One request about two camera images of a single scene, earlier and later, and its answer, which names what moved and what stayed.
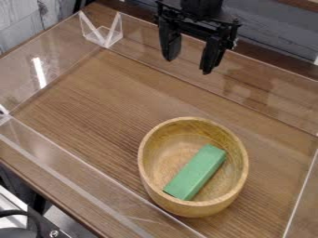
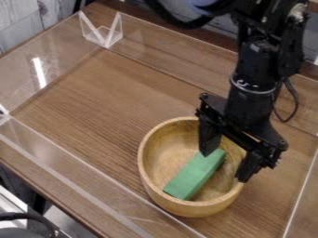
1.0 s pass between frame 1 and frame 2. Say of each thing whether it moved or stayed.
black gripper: moved
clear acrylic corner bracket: stayed
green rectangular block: stayed
